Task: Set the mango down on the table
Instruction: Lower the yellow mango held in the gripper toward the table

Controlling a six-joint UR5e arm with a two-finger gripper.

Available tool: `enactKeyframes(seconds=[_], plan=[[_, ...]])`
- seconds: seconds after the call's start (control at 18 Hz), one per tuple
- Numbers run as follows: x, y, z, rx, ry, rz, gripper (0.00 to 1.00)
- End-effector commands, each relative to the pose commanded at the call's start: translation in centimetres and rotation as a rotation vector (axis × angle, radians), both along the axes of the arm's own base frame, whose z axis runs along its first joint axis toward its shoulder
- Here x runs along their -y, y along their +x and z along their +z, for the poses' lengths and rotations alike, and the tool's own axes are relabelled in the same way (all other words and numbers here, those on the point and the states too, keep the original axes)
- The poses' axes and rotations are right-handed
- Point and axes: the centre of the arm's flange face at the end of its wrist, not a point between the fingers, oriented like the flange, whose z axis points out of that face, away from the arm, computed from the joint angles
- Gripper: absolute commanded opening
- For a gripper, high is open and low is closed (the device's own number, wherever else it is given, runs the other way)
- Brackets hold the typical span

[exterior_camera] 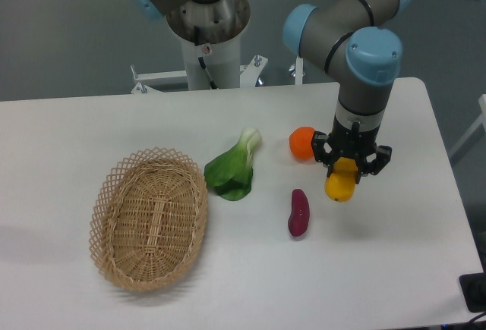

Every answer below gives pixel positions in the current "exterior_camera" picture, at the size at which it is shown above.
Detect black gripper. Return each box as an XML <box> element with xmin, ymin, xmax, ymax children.
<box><xmin>311</xmin><ymin>118</ymin><xmax>392</xmax><ymax>184</ymax></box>

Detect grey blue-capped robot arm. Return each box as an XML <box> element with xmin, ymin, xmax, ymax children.
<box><xmin>133</xmin><ymin>0</ymin><xmax>411</xmax><ymax>179</ymax></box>

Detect orange fruit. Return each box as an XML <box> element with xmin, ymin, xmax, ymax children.
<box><xmin>289</xmin><ymin>126</ymin><xmax>315</xmax><ymax>161</ymax></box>

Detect purple sweet potato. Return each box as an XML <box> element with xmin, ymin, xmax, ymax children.
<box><xmin>288</xmin><ymin>189</ymin><xmax>310</xmax><ymax>237</ymax></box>

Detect green bok choy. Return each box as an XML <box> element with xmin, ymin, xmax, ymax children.
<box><xmin>204</xmin><ymin>127</ymin><xmax>262</xmax><ymax>201</ymax></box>

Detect black device at table corner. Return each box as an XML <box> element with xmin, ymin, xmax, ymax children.
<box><xmin>459</xmin><ymin>272</ymin><xmax>485</xmax><ymax>313</ymax></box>

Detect woven wicker basket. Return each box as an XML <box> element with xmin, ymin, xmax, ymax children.
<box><xmin>89</xmin><ymin>147</ymin><xmax>208</xmax><ymax>291</ymax></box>

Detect white frame at right edge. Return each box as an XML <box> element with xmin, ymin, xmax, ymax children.
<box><xmin>448</xmin><ymin>94</ymin><xmax>485</xmax><ymax>165</ymax></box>

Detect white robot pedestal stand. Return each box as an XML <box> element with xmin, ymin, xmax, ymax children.
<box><xmin>130</xmin><ymin>0</ymin><xmax>306</xmax><ymax>94</ymax></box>

